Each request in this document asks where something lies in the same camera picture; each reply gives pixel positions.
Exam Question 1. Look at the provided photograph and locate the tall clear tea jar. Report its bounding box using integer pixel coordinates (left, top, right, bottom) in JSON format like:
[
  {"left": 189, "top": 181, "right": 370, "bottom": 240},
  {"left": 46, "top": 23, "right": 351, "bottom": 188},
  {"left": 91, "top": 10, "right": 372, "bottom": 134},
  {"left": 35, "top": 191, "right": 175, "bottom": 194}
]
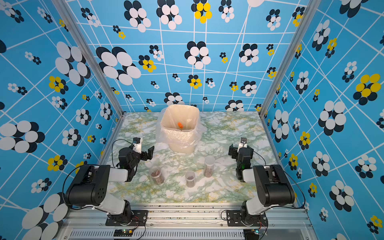
[{"left": 204, "top": 156, "right": 215, "bottom": 178}]

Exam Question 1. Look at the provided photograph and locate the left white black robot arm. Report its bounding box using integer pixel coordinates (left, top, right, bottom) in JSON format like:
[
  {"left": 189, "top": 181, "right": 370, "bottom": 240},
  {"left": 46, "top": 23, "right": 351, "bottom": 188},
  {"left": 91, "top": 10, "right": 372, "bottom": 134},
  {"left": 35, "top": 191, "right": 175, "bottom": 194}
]
[{"left": 63, "top": 144, "right": 155, "bottom": 226}]

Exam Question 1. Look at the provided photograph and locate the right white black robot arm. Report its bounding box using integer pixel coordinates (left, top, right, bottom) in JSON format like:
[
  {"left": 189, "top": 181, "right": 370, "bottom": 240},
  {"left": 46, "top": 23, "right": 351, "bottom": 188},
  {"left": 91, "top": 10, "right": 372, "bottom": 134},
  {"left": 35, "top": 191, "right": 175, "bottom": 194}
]
[{"left": 229, "top": 143, "right": 295, "bottom": 227}]

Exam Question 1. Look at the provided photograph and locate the left clear tea jar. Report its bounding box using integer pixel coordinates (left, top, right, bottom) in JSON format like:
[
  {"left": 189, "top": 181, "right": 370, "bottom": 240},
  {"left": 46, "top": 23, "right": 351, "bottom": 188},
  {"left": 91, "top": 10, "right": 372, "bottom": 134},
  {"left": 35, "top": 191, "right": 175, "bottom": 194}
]
[{"left": 149, "top": 166, "right": 165, "bottom": 185}]

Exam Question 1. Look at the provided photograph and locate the middle small tea jar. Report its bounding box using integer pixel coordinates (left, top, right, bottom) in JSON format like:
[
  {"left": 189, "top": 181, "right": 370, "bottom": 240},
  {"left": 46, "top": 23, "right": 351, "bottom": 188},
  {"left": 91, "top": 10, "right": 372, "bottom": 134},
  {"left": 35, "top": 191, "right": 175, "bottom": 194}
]
[{"left": 185, "top": 171, "right": 196, "bottom": 188}]

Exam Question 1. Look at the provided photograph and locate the clear plastic bin liner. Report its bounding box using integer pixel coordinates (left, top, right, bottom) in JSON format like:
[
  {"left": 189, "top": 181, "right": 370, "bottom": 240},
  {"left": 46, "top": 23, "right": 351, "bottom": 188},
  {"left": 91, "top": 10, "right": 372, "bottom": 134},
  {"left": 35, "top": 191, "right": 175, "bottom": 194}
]
[{"left": 155, "top": 104, "right": 208, "bottom": 148}]

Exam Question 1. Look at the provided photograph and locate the cream plastic trash bin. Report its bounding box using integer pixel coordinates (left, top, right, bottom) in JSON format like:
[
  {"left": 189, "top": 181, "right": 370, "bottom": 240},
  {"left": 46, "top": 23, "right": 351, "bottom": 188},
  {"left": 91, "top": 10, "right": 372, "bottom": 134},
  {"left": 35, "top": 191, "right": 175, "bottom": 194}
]
[{"left": 160, "top": 104, "right": 201, "bottom": 154}]

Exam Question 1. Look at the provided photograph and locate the left green circuit board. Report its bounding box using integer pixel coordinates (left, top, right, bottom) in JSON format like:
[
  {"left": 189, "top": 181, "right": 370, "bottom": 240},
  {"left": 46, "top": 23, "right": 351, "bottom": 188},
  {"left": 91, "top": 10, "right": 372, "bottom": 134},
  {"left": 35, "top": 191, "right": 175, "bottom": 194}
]
[{"left": 114, "top": 229, "right": 134, "bottom": 238}]

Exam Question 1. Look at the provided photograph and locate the green circuit board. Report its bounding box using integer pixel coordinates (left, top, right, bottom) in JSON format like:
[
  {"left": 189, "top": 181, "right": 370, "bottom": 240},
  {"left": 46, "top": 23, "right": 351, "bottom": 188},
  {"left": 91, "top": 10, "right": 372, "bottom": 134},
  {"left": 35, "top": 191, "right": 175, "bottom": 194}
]
[
  {"left": 243, "top": 229, "right": 260, "bottom": 240},
  {"left": 114, "top": 229, "right": 134, "bottom": 238}
]

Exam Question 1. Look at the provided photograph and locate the right green circuit board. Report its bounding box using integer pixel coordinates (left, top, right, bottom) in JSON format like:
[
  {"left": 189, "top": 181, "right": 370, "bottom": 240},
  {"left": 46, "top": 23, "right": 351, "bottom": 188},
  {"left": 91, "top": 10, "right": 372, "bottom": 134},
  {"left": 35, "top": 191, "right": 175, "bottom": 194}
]
[{"left": 243, "top": 229, "right": 260, "bottom": 240}]

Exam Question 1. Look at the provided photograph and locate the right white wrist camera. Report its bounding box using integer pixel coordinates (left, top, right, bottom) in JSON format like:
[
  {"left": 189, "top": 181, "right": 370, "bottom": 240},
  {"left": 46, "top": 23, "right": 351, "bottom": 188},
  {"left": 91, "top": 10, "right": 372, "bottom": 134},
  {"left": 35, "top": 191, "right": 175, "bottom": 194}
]
[{"left": 238, "top": 137, "right": 248, "bottom": 149}]

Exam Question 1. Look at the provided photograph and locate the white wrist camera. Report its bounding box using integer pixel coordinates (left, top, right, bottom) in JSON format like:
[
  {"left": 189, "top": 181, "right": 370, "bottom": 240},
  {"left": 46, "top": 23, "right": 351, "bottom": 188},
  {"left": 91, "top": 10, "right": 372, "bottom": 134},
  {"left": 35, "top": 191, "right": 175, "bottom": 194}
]
[
  {"left": 238, "top": 137, "right": 248, "bottom": 149},
  {"left": 133, "top": 137, "right": 142, "bottom": 154}
]

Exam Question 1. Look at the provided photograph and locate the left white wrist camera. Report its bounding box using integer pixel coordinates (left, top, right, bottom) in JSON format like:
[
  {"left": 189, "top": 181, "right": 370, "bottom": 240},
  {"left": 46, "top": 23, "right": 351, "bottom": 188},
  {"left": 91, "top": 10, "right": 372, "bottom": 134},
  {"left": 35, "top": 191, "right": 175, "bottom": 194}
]
[{"left": 133, "top": 137, "right": 142, "bottom": 154}]

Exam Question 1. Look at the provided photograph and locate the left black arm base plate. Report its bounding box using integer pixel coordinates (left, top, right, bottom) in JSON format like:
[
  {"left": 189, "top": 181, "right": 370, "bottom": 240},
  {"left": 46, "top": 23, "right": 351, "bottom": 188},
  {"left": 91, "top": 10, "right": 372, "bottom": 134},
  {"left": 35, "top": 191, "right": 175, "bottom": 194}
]
[{"left": 105, "top": 210, "right": 149, "bottom": 227}]

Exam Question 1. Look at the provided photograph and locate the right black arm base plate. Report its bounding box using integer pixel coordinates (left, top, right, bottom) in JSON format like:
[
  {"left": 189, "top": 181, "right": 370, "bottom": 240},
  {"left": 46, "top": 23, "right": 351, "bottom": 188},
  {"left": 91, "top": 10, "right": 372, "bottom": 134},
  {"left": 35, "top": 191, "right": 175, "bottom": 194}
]
[{"left": 224, "top": 210, "right": 269, "bottom": 228}]

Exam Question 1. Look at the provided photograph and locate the aluminium front rail frame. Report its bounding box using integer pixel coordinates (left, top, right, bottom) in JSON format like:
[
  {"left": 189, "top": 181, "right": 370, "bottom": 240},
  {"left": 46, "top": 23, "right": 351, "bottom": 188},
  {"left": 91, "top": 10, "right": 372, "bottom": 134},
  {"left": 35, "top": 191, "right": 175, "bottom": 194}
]
[{"left": 57, "top": 203, "right": 318, "bottom": 240}]

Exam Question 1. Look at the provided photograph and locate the right aluminium corner post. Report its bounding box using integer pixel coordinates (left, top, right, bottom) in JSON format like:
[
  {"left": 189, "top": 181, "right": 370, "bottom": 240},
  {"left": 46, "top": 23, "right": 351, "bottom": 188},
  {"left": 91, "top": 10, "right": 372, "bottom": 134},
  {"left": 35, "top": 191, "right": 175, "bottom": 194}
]
[{"left": 260, "top": 0, "right": 321, "bottom": 118}]

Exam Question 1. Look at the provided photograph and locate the aluminium corner post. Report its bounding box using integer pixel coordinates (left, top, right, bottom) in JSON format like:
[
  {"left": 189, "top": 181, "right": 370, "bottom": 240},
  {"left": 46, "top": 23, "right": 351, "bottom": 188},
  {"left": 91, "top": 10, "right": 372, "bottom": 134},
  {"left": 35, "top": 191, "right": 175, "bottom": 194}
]
[
  {"left": 52, "top": 1, "right": 124, "bottom": 118},
  {"left": 260, "top": 0, "right": 321, "bottom": 118}
]

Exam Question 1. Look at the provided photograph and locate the left aluminium corner post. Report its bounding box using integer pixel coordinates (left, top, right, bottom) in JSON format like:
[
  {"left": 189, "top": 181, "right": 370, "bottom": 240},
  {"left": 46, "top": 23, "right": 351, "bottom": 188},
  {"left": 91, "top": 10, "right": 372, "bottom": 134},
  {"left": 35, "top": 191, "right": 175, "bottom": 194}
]
[{"left": 52, "top": 1, "right": 124, "bottom": 118}]

